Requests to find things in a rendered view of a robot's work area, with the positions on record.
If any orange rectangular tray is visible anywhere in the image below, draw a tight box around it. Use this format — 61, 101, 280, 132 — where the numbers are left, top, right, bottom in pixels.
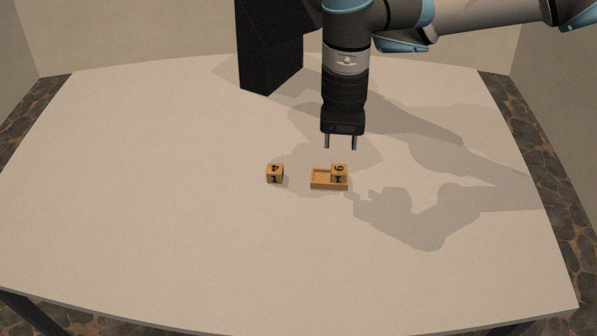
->
310, 168, 349, 191

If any orange cube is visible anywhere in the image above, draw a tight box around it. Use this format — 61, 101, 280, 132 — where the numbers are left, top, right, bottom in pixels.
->
330, 163, 346, 183
267, 163, 284, 184

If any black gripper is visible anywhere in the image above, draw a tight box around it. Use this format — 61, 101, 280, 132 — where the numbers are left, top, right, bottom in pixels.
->
320, 40, 371, 150

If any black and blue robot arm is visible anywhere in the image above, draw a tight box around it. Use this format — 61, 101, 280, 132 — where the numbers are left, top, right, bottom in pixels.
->
307, 0, 597, 53

